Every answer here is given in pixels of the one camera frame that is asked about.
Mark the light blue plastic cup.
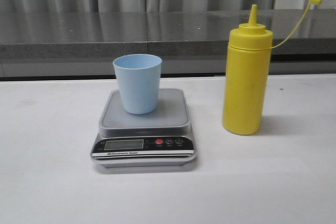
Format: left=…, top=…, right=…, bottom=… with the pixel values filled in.
left=113, top=54, right=162, bottom=114

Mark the yellow squeeze bottle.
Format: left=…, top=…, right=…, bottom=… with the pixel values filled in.
left=222, top=0, right=322, bottom=136

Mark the silver digital kitchen scale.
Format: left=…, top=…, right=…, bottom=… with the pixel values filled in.
left=90, top=88, right=197, bottom=167

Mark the grey stone counter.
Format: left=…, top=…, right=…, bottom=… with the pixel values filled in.
left=1, top=9, right=335, bottom=80

